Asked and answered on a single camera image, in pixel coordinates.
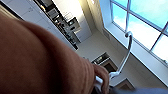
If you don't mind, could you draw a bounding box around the large glass window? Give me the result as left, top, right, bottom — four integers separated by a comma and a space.
109, 0, 168, 64

